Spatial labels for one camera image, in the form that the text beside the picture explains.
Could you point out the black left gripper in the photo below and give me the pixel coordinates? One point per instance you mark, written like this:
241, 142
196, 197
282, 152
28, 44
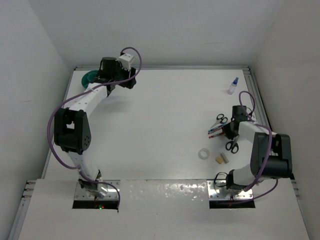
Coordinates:
119, 67

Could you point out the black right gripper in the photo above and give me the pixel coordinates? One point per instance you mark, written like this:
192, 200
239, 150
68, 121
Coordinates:
228, 134

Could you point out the red gel pen thin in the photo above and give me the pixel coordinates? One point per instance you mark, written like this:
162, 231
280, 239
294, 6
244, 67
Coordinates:
216, 132

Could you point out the red gel pen labelled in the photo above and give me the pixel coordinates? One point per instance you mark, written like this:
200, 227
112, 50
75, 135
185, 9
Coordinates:
216, 135

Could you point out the small black handled scissors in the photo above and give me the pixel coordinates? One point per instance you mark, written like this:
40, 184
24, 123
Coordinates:
220, 119

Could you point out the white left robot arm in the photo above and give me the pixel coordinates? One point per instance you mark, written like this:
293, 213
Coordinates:
71, 124

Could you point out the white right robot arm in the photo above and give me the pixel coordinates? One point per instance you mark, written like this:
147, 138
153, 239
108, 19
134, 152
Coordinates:
271, 155

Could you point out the teal round organizer container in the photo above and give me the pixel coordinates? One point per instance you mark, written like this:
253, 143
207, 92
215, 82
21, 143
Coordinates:
88, 77

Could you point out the white eraser block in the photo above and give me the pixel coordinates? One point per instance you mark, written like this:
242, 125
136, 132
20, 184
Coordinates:
224, 157

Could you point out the yellow eraser block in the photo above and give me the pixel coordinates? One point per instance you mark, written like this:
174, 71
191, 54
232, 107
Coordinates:
219, 160

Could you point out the clear tape roll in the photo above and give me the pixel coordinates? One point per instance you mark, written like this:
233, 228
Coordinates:
203, 153

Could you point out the small blue cap bottle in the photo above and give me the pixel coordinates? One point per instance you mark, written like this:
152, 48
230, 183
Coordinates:
233, 86

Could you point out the large black handled scissors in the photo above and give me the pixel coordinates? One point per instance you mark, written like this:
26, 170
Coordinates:
232, 145

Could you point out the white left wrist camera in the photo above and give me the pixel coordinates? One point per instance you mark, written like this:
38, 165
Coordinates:
126, 61

